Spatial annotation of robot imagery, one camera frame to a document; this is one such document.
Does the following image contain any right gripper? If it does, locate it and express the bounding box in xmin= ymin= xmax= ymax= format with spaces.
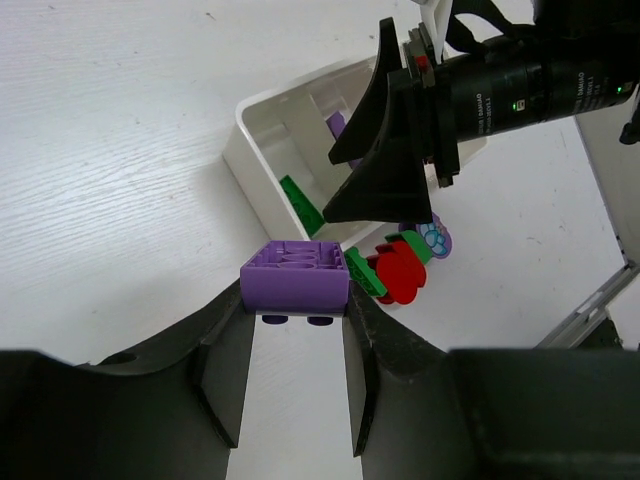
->
xmin=323 ymin=17 xmax=635 ymax=223

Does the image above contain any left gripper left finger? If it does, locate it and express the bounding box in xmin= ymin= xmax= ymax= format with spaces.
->
xmin=1 ymin=283 xmax=255 ymax=479

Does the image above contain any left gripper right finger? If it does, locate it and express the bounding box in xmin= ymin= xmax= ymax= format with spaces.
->
xmin=342 ymin=287 xmax=639 ymax=479

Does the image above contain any purple rounded lego piece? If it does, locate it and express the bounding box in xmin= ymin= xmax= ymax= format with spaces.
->
xmin=325 ymin=111 xmax=362 ymax=170

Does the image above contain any green lego brick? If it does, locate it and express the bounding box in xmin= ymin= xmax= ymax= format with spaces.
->
xmin=279 ymin=175 xmax=325 ymax=237

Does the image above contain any purple lego brick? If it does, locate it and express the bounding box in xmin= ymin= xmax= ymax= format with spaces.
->
xmin=239 ymin=240 xmax=350 ymax=318

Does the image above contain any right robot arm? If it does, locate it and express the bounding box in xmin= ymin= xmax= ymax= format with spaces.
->
xmin=323 ymin=1 xmax=639 ymax=224

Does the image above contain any purple paw lego piece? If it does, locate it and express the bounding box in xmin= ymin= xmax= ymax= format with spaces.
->
xmin=398 ymin=213 xmax=453 ymax=260

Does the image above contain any white divided plastic tray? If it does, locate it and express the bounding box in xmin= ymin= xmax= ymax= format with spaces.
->
xmin=223 ymin=57 xmax=375 ymax=241

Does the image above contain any red green lego cluster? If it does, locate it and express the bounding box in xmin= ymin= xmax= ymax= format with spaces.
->
xmin=344 ymin=230 xmax=435 ymax=305

